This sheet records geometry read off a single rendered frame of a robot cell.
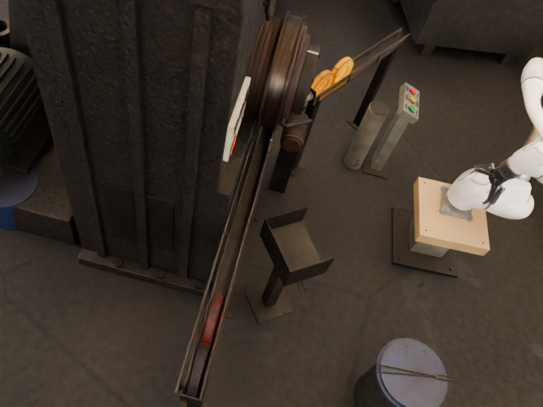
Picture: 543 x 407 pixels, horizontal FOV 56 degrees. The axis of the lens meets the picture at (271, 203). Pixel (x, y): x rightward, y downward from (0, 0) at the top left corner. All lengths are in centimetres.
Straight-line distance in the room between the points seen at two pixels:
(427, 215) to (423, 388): 91
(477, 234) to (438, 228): 21
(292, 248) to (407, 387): 75
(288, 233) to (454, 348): 123
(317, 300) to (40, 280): 142
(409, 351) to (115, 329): 139
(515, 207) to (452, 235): 33
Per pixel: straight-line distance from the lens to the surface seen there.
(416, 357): 239
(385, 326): 288
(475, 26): 441
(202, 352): 183
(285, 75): 189
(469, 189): 272
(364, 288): 293
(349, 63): 283
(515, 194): 280
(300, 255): 221
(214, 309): 186
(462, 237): 282
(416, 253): 315
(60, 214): 269
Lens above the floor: 249
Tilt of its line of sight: 55 degrees down
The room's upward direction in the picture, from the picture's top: 18 degrees clockwise
